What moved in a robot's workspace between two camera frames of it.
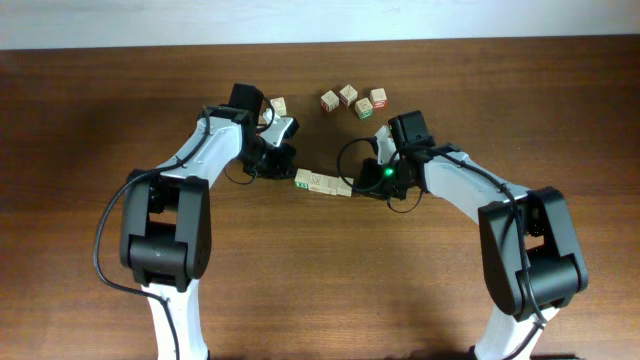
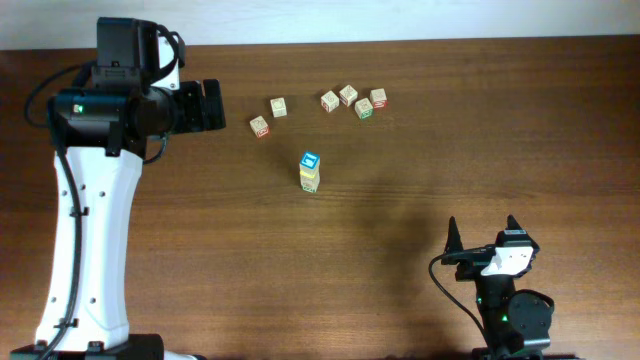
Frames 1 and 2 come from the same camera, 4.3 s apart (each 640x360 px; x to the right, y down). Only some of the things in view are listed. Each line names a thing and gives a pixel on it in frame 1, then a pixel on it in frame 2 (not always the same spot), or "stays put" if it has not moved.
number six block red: (329, 101) stays put
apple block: (279, 105) stays put
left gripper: (281, 168) -> (196, 113)
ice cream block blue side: (315, 182) -> (310, 160)
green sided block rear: (364, 107) stays put
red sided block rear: (347, 95) stays put
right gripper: (367, 178) -> (472, 262)
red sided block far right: (378, 99) stays put
